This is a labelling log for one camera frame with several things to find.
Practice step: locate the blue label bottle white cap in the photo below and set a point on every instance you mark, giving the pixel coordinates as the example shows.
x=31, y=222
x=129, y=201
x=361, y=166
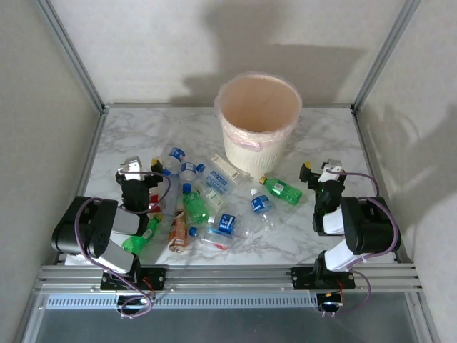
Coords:
x=261, y=204

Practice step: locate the soda water bottle blue cap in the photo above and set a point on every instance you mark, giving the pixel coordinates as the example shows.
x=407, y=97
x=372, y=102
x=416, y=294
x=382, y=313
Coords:
x=217, y=179

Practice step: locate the clear bottle blue label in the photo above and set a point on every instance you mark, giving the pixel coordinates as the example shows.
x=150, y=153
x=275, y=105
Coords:
x=176, y=154
x=188, y=169

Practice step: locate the blue label bottle grey cap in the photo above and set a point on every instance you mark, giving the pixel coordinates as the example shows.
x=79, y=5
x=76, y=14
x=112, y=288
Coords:
x=226, y=223

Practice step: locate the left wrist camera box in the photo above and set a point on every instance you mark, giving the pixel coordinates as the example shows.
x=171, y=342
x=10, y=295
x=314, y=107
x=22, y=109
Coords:
x=131, y=166

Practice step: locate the orange label plastic bottle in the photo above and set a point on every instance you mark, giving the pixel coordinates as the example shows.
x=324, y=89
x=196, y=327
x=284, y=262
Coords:
x=178, y=234

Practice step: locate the long clear plastic bottle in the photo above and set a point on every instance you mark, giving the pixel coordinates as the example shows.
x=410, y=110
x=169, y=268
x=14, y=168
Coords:
x=172, y=196

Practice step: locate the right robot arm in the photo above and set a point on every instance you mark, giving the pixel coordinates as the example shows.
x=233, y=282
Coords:
x=371, y=228

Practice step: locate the clear bottle thin red label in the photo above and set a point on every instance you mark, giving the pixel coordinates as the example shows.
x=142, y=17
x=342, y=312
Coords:
x=214, y=241

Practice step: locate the clear bottle green white label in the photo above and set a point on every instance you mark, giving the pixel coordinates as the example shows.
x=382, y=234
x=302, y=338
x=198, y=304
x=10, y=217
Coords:
x=213, y=198

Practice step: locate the green plastic bottle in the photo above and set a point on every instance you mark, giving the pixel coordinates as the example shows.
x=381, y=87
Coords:
x=283, y=189
x=137, y=243
x=195, y=209

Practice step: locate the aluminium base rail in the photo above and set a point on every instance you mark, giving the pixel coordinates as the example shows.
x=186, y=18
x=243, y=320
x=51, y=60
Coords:
x=228, y=280

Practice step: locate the aluminium table edge rail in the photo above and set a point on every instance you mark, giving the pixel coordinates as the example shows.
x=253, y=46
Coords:
x=93, y=150
x=160, y=105
x=367, y=157

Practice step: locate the pink plastic bin liner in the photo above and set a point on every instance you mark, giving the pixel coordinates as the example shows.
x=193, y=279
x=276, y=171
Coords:
x=257, y=103

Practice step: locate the aluminium frame post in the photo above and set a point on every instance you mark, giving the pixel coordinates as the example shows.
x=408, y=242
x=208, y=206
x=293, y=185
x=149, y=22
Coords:
x=387, y=53
x=69, y=53

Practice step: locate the cream plastic bin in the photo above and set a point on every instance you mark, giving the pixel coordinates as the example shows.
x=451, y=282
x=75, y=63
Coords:
x=250, y=157

